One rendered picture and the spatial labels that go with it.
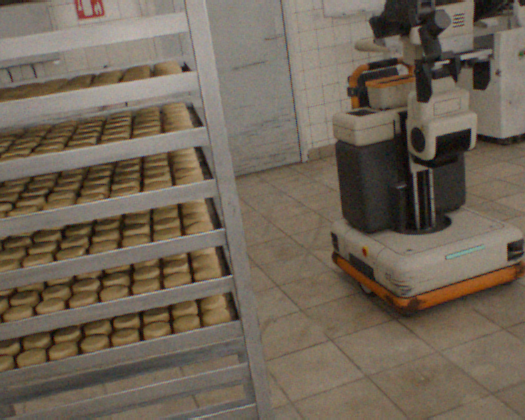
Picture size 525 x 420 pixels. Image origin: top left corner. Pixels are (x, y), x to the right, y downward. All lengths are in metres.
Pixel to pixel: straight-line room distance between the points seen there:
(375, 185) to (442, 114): 0.43
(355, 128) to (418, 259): 0.60
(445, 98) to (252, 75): 2.75
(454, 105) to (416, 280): 0.71
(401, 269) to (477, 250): 0.35
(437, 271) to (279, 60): 2.93
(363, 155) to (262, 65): 2.53
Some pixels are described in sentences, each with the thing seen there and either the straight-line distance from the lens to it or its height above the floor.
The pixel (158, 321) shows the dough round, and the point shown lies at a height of 0.79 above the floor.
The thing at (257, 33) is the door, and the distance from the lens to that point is 5.10.
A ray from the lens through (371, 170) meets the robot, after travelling 2.74.
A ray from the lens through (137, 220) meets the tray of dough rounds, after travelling 1.24.
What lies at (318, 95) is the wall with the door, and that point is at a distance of 5.29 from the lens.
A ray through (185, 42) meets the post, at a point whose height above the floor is 1.27.
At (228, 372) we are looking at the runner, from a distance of 1.20.
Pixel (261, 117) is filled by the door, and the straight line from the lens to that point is 5.15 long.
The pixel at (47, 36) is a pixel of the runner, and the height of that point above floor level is 1.33.
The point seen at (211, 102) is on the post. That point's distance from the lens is 1.00.
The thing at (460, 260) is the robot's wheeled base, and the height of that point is 0.22.
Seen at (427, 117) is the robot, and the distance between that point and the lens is 2.54.
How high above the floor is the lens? 1.34
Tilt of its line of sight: 19 degrees down
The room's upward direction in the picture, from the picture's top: 9 degrees counter-clockwise
